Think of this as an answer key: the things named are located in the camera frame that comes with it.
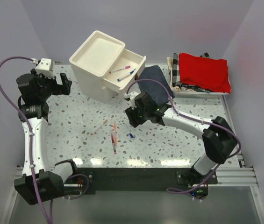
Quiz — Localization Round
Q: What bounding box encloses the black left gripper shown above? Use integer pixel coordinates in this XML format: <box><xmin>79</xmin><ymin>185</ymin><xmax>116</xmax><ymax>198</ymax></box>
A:
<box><xmin>31</xmin><ymin>69</ymin><xmax>71</xmax><ymax>100</ymax></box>

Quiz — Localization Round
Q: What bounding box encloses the small blue-tipped pen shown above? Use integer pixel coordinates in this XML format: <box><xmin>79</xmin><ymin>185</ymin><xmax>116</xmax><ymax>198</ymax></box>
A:
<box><xmin>124</xmin><ymin>124</ymin><xmax>135</xmax><ymax>140</ymax></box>

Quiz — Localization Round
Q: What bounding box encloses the orange marker pen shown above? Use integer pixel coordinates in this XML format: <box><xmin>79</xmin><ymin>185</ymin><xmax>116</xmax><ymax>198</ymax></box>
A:
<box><xmin>114</xmin><ymin>122</ymin><xmax>117</xmax><ymax>146</ymax></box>

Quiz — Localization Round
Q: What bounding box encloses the blue-capped white marker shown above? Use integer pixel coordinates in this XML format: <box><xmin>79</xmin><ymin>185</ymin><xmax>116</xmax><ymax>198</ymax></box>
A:
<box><xmin>117</xmin><ymin>69</ymin><xmax>135</xmax><ymax>82</ymax></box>

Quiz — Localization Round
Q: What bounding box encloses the cream drawer organizer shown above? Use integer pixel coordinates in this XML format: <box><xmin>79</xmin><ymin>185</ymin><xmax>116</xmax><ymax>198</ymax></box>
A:
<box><xmin>69</xmin><ymin>30</ymin><xmax>146</xmax><ymax>104</ymax></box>

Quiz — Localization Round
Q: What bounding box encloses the pink-capped white marker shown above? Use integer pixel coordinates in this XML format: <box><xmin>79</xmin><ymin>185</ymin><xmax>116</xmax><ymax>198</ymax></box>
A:
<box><xmin>109</xmin><ymin>65</ymin><xmax>130</xmax><ymax>74</ymax></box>

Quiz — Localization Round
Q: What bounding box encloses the red pen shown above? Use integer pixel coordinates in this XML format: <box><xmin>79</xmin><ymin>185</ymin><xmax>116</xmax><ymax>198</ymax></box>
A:
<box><xmin>110</xmin><ymin>130</ymin><xmax>117</xmax><ymax>154</ymax></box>

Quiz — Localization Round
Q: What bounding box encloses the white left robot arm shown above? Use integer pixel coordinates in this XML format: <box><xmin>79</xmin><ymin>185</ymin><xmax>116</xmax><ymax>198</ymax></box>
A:
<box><xmin>14</xmin><ymin>69</ymin><xmax>79</xmax><ymax>205</ymax></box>

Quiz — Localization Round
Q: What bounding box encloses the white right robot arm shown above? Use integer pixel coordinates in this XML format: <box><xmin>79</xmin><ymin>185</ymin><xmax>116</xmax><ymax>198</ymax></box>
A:
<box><xmin>124</xmin><ymin>91</ymin><xmax>238</xmax><ymax>185</ymax></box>

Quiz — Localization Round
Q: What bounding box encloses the dark blue pencil pouch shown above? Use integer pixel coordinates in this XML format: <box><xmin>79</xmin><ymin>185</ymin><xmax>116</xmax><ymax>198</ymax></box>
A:
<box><xmin>138</xmin><ymin>65</ymin><xmax>174</xmax><ymax>105</ymax></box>

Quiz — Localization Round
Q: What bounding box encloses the white cloth basket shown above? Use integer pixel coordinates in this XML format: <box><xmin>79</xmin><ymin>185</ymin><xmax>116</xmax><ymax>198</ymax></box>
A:
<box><xmin>164</xmin><ymin>57</ymin><xmax>228</xmax><ymax>98</ymax></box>

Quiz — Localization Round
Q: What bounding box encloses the black white checkered cloth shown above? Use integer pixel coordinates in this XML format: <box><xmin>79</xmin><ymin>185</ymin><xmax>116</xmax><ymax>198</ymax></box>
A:
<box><xmin>171</xmin><ymin>53</ymin><xmax>180</xmax><ymax>87</ymax></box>

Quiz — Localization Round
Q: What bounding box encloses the red folded cloth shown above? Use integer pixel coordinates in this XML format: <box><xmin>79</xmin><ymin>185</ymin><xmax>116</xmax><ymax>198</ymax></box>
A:
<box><xmin>178</xmin><ymin>53</ymin><xmax>231</xmax><ymax>94</ymax></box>

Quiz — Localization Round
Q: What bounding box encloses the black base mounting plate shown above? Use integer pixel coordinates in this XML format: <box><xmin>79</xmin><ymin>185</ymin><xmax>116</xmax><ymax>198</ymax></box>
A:
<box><xmin>51</xmin><ymin>167</ymin><xmax>219</xmax><ymax>196</ymax></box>

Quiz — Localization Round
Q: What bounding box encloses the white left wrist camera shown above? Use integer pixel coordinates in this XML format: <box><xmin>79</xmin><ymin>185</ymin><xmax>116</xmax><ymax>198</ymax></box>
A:
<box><xmin>32</xmin><ymin>58</ymin><xmax>55</xmax><ymax>79</ymax></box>

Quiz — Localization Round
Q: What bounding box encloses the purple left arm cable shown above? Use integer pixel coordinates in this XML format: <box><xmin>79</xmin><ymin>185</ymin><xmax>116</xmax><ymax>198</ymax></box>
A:
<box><xmin>0</xmin><ymin>56</ymin><xmax>90</xmax><ymax>224</ymax></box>

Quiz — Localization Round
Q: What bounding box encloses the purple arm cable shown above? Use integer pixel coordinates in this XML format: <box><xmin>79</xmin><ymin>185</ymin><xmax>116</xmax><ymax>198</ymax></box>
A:
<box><xmin>0</xmin><ymin>56</ymin><xmax>90</xmax><ymax>224</ymax></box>
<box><xmin>127</xmin><ymin>78</ymin><xmax>242</xmax><ymax>196</ymax></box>

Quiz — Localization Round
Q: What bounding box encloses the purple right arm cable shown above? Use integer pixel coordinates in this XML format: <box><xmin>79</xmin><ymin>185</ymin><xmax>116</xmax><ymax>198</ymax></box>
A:
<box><xmin>127</xmin><ymin>78</ymin><xmax>242</xmax><ymax>196</ymax></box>

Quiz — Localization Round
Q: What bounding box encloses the aluminium frame rail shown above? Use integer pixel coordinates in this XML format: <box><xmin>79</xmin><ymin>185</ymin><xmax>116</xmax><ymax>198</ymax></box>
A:
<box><xmin>0</xmin><ymin>93</ymin><xmax>264</xmax><ymax>224</ymax></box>

